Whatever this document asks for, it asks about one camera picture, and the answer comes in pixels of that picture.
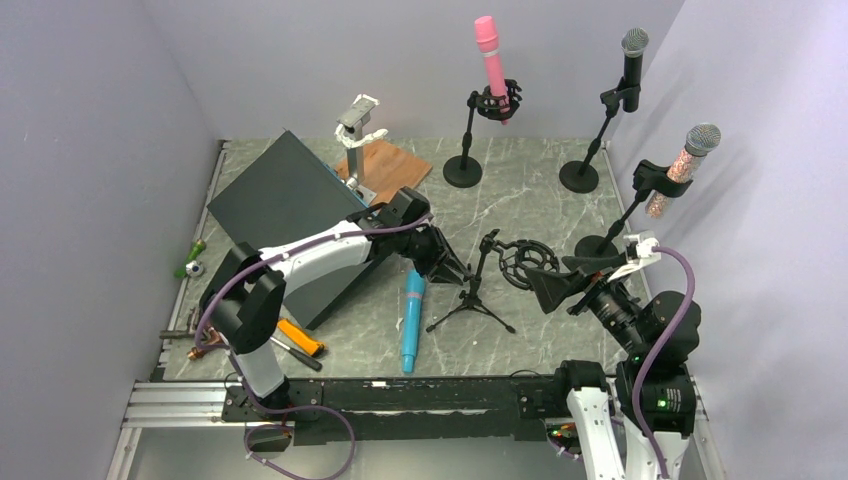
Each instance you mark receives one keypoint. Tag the round-base stand with shock mount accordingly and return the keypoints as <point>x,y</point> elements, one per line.
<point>463,171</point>

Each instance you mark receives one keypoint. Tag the dark grey rack unit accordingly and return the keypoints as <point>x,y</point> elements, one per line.
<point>285,195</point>

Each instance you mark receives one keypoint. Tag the orange utility knife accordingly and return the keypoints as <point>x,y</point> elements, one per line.
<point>301,338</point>

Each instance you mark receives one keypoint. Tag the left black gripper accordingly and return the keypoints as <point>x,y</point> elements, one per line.
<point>438,259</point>

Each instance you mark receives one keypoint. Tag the black tripod shock-mount stand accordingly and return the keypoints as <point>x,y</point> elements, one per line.
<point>515,258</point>

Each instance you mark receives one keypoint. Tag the blue microphone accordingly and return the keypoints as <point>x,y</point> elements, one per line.
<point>415,290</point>

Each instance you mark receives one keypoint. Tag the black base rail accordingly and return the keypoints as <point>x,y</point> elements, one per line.
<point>520,407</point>

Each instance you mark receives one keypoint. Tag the round-base stand black mic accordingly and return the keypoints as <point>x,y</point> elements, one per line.
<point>581,177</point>

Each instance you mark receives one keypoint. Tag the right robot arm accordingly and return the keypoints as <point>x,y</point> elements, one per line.
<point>637,426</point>

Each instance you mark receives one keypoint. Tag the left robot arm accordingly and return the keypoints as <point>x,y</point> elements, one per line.
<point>243,299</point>

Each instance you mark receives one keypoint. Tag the black microphone silver grille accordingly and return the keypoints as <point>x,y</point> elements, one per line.
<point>633,45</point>

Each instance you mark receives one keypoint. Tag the wooden board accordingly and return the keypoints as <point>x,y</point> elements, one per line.
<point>388,168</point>

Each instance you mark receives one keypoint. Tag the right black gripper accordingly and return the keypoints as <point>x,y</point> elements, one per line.
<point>553,286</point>

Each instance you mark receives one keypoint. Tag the small black hammer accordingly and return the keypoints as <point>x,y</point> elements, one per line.
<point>300,356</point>

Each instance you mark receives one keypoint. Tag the pink microphone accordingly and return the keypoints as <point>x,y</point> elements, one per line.
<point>493,63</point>

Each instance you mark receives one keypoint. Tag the silver white bracket stand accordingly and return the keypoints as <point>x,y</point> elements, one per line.
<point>349,133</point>

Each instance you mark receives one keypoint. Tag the glitter microphone silver grille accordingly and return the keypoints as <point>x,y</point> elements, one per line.
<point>700,141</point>

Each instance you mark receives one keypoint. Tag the round-base stand glitter mic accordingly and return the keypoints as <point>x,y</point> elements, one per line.
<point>648,178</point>

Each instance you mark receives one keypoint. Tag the green valve fitting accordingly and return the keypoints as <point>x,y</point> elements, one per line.
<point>191,266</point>

